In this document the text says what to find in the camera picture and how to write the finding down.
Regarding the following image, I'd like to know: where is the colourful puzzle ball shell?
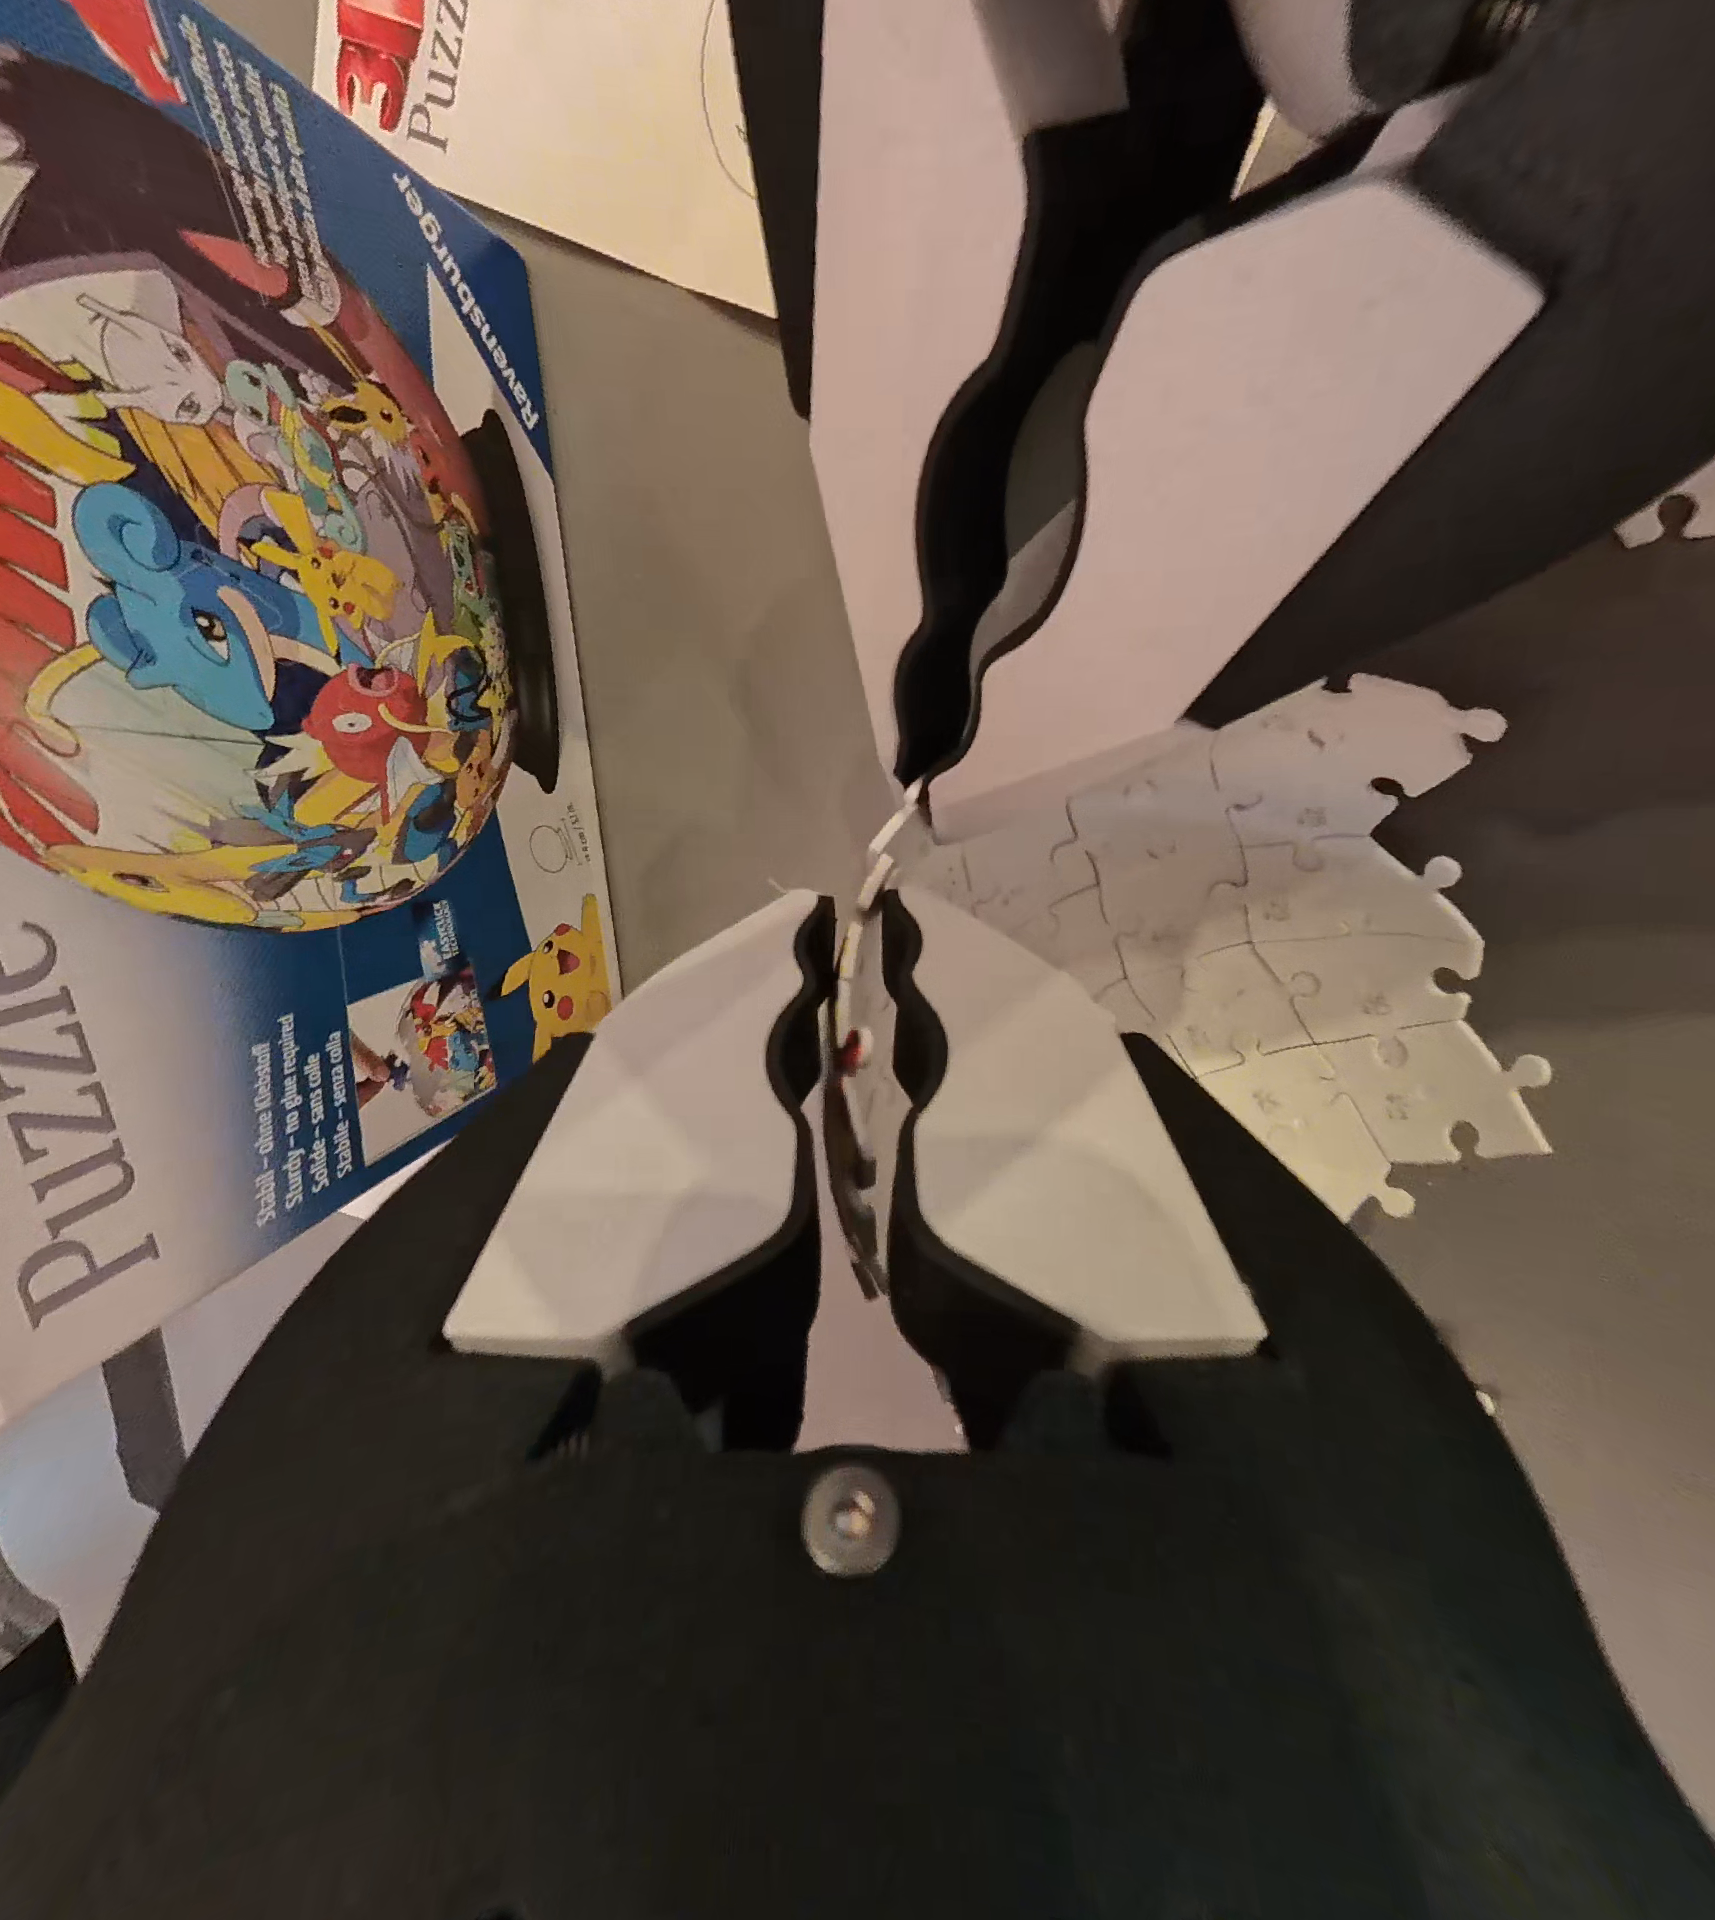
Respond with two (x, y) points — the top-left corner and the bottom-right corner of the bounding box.
(829, 674), (1556, 1300)

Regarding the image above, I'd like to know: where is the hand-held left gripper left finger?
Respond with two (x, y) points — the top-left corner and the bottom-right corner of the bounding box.
(445, 887), (833, 1455)

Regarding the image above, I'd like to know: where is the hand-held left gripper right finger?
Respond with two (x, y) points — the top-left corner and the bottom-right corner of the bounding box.
(878, 892), (1268, 1453)

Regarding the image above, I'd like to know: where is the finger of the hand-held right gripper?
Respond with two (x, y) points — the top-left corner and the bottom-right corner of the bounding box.
(932, 178), (1550, 812)
(809, 0), (1130, 783)

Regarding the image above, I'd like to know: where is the blue puzzle box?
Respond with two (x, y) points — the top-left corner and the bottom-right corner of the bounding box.
(0, 0), (625, 1483)

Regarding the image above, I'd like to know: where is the white instruction leaflet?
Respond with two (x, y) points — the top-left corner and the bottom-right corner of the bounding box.
(308, 0), (781, 319)

